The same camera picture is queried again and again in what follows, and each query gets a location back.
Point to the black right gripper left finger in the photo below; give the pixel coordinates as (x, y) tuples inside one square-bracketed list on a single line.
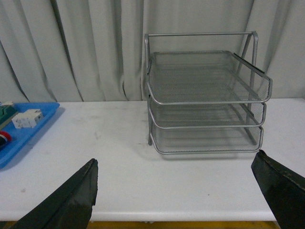
[(69, 206)]

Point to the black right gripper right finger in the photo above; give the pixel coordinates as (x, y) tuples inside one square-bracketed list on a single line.
[(283, 190)]

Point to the red emergency stop button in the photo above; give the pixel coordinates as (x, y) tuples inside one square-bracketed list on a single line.
[(5, 138)]

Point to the blue plastic tray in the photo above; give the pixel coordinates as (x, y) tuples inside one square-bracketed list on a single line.
[(20, 137)]

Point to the white electrical component block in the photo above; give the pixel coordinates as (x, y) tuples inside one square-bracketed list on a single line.
[(28, 119)]

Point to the green terminal block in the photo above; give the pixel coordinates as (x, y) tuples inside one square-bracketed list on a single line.
[(7, 112)]

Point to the grey curtain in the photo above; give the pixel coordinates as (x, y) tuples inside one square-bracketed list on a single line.
[(92, 50)]

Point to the silver wire rack frame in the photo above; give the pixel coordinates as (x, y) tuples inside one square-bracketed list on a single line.
[(249, 53)]

